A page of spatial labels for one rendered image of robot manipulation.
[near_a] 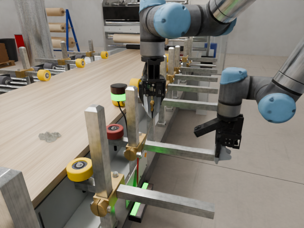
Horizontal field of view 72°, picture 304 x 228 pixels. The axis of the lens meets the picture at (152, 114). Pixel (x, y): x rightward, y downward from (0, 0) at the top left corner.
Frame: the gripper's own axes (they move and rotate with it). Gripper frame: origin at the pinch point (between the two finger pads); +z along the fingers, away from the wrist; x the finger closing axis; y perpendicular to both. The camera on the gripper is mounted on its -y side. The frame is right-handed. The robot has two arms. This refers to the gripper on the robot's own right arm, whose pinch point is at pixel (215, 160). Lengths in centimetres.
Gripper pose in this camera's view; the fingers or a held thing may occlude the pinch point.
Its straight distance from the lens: 86.4
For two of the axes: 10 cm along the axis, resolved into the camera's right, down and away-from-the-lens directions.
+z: 0.1, 9.1, 4.1
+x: 2.7, -4.0, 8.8
